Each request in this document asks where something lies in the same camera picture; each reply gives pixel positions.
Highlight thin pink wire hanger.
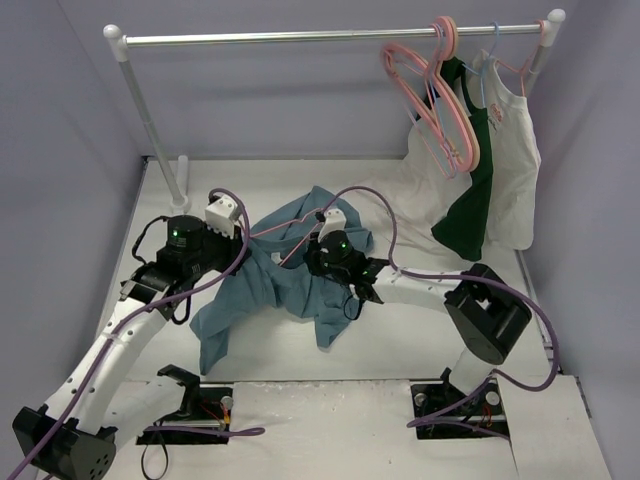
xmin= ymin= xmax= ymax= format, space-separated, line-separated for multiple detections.
xmin=251 ymin=208 xmax=320 ymax=268

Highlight blue t shirt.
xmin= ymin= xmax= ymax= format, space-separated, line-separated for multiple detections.
xmin=190 ymin=186 xmax=358 ymax=375

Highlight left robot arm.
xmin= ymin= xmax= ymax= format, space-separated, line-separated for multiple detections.
xmin=12 ymin=215 xmax=249 ymax=479

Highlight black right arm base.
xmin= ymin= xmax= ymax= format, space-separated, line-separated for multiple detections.
xmin=410 ymin=381 xmax=510 ymax=441

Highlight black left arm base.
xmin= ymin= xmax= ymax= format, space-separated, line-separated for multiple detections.
xmin=135 ymin=384 xmax=233 ymax=446

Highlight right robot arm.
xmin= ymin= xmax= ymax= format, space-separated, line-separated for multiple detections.
xmin=304 ymin=230 xmax=532 ymax=412

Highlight green t shirt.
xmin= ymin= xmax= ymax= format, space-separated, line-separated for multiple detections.
xmin=431 ymin=57 xmax=494 ymax=262

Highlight pink hanger behind thick one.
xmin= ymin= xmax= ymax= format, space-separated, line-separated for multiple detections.
xmin=380 ymin=42 xmax=457 ymax=179

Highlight white t shirt on hanger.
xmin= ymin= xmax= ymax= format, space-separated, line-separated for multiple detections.
xmin=469 ymin=50 xmax=541 ymax=250

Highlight pink hanger at rack end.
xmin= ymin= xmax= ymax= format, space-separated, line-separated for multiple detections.
xmin=496 ymin=20 xmax=545 ymax=97

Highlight white clothes rack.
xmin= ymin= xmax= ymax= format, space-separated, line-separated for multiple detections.
xmin=102 ymin=8 xmax=567 ymax=211

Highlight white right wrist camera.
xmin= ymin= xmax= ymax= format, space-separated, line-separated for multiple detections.
xmin=318 ymin=208 xmax=346 ymax=242

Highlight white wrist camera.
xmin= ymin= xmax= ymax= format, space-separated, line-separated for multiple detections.
xmin=205 ymin=194 xmax=240 ymax=239
xmin=318 ymin=208 xmax=346 ymax=242

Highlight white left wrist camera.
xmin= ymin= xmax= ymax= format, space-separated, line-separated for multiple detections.
xmin=205 ymin=194 xmax=240 ymax=239

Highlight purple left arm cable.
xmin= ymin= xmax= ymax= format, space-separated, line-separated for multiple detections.
xmin=7 ymin=187 xmax=266 ymax=480

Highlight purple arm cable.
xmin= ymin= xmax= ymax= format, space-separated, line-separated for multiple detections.
xmin=7 ymin=187 xmax=266 ymax=480
xmin=327 ymin=186 xmax=561 ymax=436

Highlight black cable loop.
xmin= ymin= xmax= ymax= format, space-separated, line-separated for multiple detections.
xmin=141 ymin=429 xmax=175 ymax=479

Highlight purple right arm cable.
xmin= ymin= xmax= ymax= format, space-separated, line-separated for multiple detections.
xmin=327 ymin=186 xmax=561 ymax=436

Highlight blue wire hanger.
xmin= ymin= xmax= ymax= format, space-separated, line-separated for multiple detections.
xmin=464 ymin=21 xmax=500 ymax=108

